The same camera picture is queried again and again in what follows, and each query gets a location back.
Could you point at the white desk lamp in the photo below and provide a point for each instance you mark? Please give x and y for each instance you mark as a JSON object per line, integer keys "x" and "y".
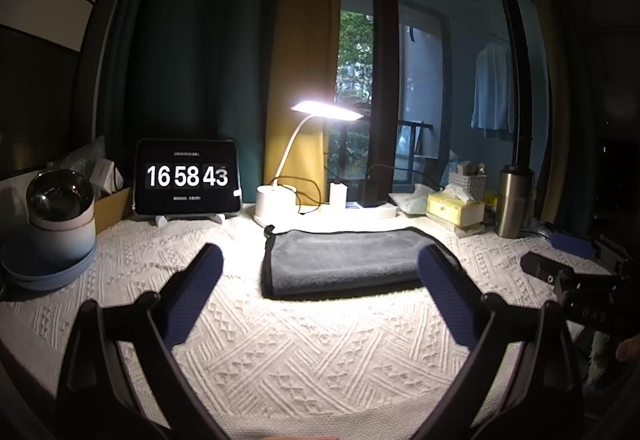
{"x": 272, "y": 205}

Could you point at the blue flat packet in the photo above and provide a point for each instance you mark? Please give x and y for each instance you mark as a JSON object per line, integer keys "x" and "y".
{"x": 575, "y": 245}

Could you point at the yellow curtain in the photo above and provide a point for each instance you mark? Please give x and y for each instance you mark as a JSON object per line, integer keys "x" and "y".
{"x": 305, "y": 45}

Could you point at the hanging white shirt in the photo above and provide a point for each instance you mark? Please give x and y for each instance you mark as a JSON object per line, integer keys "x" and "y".
{"x": 492, "y": 90}

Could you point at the white power strip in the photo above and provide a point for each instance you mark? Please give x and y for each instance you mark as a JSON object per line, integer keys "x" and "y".
{"x": 372, "y": 209}

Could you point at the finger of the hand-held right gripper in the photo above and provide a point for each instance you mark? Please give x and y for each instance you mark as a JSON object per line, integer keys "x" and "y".
{"x": 542, "y": 266}

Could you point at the brown cardboard box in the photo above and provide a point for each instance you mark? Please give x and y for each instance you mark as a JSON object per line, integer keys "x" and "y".
{"x": 112, "y": 210}

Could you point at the white tablet stand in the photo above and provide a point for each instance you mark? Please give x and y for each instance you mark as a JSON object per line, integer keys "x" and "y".
{"x": 165, "y": 220}

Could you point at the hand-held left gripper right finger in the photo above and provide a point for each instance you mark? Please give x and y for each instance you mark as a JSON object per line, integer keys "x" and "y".
{"x": 445, "y": 290}

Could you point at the small white box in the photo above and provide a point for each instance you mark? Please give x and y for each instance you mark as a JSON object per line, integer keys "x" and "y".
{"x": 105, "y": 175}

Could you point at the white charger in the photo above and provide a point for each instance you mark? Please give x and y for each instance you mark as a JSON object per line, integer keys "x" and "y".
{"x": 338, "y": 194}

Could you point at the stainless steel tumbler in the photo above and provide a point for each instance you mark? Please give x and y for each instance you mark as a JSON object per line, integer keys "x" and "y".
{"x": 514, "y": 205}

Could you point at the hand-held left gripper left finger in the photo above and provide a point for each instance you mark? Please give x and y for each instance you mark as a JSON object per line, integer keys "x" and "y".
{"x": 196, "y": 287}

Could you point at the dark green curtain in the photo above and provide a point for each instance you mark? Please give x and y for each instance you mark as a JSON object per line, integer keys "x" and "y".
{"x": 200, "y": 45}

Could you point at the black tablet with clock display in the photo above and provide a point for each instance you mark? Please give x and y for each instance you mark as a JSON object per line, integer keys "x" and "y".
{"x": 187, "y": 176}

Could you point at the white textured tablecloth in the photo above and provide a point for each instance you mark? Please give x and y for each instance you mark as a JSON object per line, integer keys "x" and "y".
{"x": 310, "y": 355}

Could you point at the yellow tissue box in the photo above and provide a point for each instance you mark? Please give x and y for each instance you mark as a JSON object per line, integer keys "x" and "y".
{"x": 455, "y": 209}

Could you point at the black power adapter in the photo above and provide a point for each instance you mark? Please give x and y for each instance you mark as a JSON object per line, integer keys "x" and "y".
{"x": 375, "y": 192}

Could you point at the black drying rack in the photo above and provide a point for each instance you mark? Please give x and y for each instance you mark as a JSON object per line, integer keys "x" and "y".
{"x": 417, "y": 145}

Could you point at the grey towel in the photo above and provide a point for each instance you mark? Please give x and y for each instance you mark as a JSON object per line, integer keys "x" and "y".
{"x": 340, "y": 265}

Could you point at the clear plastic bag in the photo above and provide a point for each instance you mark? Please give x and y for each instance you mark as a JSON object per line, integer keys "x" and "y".
{"x": 90, "y": 153}

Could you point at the person's right hand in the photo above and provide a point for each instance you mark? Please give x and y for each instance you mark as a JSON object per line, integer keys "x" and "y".
{"x": 630, "y": 350}

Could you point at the white woven basket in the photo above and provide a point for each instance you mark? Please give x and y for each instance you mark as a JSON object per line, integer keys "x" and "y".
{"x": 467, "y": 184}

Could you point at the steel bowl on pastel container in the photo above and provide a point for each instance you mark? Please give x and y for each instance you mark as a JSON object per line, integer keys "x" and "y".
{"x": 60, "y": 215}

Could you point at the blue round tray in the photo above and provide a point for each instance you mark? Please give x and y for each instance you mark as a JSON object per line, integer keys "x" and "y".
{"x": 45, "y": 272}

